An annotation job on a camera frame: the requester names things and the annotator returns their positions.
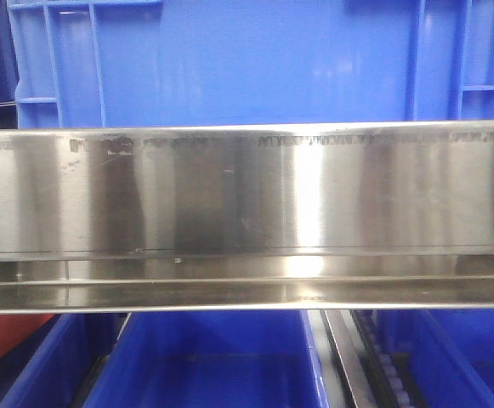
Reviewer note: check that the large blue crate upper shelf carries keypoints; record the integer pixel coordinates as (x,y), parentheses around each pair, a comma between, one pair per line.
(117,64)

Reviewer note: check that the blue bin lower middle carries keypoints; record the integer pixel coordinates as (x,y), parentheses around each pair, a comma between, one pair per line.
(235,358)

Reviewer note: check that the blue bin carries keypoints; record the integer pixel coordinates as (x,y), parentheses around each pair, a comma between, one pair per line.
(54,374)
(235,358)
(450,352)

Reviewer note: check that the blue bin lower left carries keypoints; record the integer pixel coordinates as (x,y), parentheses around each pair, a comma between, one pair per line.
(54,374)

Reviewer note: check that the blue bin lower right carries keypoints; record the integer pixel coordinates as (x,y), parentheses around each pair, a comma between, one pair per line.
(450,352)

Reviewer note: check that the stainless steel shelf rail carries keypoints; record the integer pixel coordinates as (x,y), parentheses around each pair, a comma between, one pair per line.
(391,215)

